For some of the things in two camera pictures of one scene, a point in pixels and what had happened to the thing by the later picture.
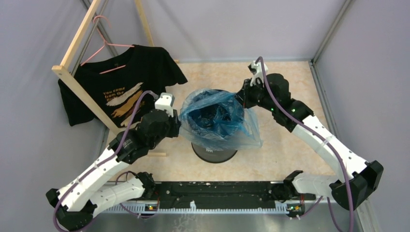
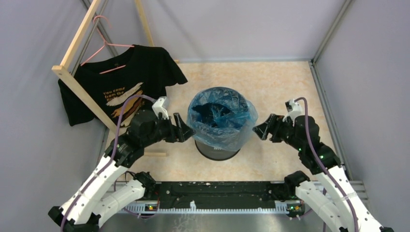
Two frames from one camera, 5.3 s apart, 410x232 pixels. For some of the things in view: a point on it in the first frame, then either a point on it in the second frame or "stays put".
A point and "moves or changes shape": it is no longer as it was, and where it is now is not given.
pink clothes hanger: (105, 43) stays put
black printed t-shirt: (114, 84) stays put
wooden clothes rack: (59, 71) stays put
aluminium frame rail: (106, 209) stays put
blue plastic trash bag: (211, 118) moves or changes shape
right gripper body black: (255, 95) to (285, 133)
